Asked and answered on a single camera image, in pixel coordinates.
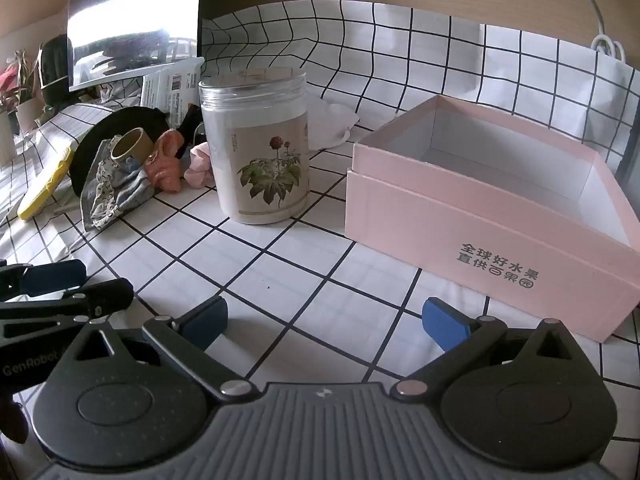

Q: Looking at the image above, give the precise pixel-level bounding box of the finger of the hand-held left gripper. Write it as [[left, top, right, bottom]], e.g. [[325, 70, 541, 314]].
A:
[[0, 280, 134, 341], [0, 259, 87, 301]]

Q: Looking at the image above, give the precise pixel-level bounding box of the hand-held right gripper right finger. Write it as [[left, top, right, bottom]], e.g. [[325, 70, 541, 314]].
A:
[[391, 297, 576, 403]]

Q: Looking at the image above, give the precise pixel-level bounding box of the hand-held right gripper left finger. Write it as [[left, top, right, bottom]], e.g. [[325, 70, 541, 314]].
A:
[[65, 296, 257, 403]]

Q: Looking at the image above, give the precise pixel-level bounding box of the pink cardboard box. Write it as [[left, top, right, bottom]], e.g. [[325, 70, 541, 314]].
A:
[[345, 95, 640, 343]]

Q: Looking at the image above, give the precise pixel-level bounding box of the pink plush toy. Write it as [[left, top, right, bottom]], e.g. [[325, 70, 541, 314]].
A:
[[145, 129, 185, 193]]

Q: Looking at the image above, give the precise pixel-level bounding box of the yellow plastic case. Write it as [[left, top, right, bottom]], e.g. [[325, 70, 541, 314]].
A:
[[17, 145, 76, 221]]

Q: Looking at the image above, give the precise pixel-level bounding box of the grey patterned cloth pouch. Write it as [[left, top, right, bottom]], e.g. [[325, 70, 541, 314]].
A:
[[80, 135, 156, 233]]

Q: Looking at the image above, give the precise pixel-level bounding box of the black grid white tablecloth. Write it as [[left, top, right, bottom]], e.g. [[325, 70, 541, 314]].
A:
[[0, 0, 640, 411]]

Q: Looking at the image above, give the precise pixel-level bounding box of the pink scrunchie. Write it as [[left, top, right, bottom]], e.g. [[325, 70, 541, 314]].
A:
[[183, 142, 215, 188]]

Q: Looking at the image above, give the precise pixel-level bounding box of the black round pad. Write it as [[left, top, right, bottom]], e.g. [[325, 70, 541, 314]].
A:
[[70, 106, 171, 196]]

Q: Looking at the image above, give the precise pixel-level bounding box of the brown tape roll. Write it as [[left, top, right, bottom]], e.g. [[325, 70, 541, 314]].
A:
[[110, 128, 155, 163]]

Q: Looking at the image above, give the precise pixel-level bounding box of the potted plant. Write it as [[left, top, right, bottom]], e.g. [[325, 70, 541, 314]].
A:
[[0, 50, 47, 133]]

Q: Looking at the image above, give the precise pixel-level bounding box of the clear jar with flower label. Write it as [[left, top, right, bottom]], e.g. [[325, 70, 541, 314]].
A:
[[198, 67, 310, 226]]

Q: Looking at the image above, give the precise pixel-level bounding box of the black rounded speaker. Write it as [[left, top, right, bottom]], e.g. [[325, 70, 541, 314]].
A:
[[37, 35, 71, 106]]

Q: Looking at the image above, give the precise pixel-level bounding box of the white barcode package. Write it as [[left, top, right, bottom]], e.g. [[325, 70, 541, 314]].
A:
[[141, 57, 205, 126]]

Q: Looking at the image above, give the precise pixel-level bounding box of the white crumpled tissue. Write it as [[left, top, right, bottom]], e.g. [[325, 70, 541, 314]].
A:
[[307, 97, 361, 151]]

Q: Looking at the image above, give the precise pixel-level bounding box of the mirror panel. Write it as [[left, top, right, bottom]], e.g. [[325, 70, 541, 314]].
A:
[[66, 0, 206, 93]]

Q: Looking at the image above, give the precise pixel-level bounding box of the white paper bag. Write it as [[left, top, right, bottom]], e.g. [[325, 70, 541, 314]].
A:
[[590, 35, 640, 171]]

